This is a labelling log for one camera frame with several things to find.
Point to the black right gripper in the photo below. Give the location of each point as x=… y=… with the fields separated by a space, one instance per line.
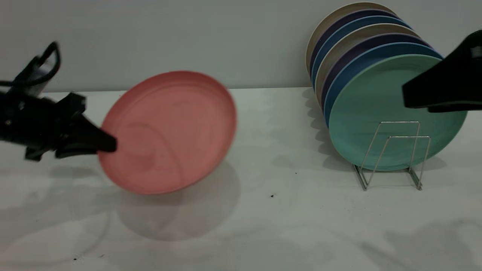
x=470 y=49

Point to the pink plate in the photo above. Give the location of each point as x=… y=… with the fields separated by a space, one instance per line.
x=169 y=131

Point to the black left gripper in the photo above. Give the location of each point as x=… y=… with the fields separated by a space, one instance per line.
x=34 y=120

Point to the dark purple plate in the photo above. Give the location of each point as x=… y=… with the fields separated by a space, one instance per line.
x=391 y=38
x=354 y=15

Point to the green plate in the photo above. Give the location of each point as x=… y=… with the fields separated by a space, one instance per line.
x=369 y=113

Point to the beige plate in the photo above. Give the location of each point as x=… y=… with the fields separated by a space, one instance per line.
x=348 y=8
x=363 y=31

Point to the blue plate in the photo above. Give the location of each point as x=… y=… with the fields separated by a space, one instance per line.
x=395 y=49
x=376 y=20

